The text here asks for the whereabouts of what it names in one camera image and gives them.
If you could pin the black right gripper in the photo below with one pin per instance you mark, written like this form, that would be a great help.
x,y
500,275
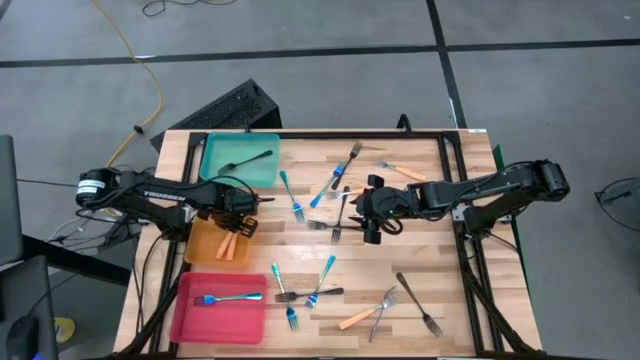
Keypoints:
x,y
395,202

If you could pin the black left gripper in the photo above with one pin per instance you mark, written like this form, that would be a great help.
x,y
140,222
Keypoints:
x,y
237,202

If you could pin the black metal fork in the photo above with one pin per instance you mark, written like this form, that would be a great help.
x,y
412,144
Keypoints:
x,y
415,300
346,166
325,292

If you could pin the iridescent purple fork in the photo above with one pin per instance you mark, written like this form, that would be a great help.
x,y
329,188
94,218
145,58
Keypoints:
x,y
376,325

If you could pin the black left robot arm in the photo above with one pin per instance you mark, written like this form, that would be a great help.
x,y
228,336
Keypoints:
x,y
160,196

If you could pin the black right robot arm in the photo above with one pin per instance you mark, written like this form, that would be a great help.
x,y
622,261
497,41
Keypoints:
x,y
500,187

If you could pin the orange plastic bin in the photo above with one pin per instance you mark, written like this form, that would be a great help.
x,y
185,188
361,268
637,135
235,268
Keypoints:
x,y
200,250

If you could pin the scattered forks on table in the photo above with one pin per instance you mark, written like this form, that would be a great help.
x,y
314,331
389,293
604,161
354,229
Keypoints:
x,y
350,135

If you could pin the teal plastic bin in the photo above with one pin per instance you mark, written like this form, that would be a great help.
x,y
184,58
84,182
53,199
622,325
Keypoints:
x,y
215,142

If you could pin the black clamp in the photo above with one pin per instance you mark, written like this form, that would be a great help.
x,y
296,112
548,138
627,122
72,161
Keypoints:
x,y
404,122

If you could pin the red plastic bin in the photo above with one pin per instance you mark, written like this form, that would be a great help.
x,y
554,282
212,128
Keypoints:
x,y
225,325

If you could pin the green board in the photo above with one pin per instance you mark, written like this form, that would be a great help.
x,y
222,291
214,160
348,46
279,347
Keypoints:
x,y
501,155

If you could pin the black floor beam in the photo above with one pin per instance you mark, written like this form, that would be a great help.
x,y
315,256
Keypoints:
x,y
75,260

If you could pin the grey monitor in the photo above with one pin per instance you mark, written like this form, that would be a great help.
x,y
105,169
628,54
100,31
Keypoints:
x,y
10,200

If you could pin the black computer mouse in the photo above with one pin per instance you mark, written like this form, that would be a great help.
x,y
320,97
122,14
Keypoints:
x,y
22,340

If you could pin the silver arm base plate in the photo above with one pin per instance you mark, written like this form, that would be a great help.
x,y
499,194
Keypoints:
x,y
459,212

